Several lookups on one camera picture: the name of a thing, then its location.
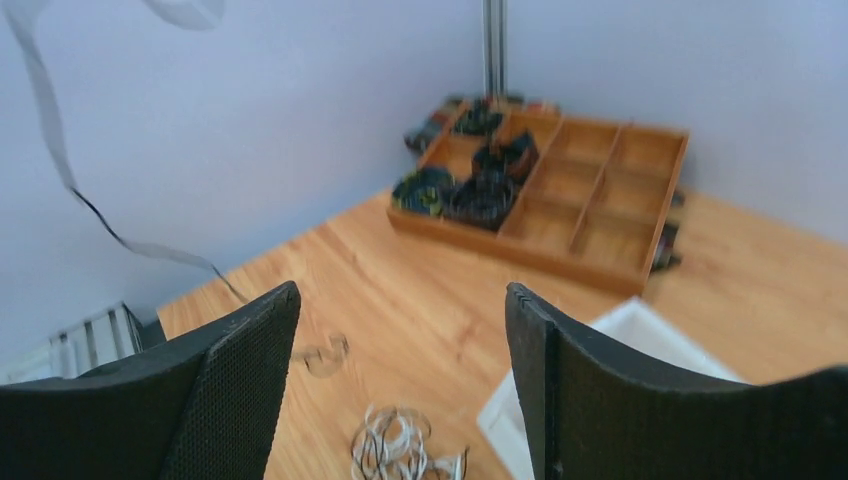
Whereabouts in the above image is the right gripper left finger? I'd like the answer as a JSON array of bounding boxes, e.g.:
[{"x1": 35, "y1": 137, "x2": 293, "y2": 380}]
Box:
[{"x1": 1, "y1": 281, "x2": 301, "y2": 479}]

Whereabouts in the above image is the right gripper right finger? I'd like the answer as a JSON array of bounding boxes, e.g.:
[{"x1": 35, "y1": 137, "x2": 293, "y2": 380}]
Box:
[{"x1": 505, "y1": 282, "x2": 847, "y2": 479}]

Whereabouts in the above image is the black cable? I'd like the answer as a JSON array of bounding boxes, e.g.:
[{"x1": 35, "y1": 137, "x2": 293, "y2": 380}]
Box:
[{"x1": 0, "y1": 0, "x2": 250, "y2": 306}]

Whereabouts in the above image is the white plastic bin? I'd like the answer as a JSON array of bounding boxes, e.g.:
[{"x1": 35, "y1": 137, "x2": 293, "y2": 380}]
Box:
[{"x1": 477, "y1": 297, "x2": 742, "y2": 479}]

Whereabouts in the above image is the plaid cloth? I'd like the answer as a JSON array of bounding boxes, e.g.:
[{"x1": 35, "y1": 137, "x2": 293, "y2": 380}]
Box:
[{"x1": 402, "y1": 92, "x2": 688, "y2": 274}]

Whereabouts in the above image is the wooden compartment tray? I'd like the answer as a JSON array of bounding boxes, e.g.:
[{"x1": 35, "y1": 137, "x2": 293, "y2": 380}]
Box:
[{"x1": 386, "y1": 99, "x2": 692, "y2": 298}]

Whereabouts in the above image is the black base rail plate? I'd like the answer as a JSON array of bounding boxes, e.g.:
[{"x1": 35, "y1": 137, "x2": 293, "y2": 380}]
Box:
[{"x1": 123, "y1": 304, "x2": 167, "y2": 353}]

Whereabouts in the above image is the black coiled strap four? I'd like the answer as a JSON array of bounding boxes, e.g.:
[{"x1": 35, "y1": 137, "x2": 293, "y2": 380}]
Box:
[{"x1": 443, "y1": 170, "x2": 519, "y2": 232}]

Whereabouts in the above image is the black coiled strap two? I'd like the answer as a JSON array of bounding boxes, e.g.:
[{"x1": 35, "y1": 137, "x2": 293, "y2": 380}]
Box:
[{"x1": 470, "y1": 129, "x2": 541, "y2": 187}]

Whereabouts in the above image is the black coiled strap one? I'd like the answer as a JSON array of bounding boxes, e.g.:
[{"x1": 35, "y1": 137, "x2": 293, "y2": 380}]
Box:
[{"x1": 453, "y1": 99, "x2": 506, "y2": 139}]

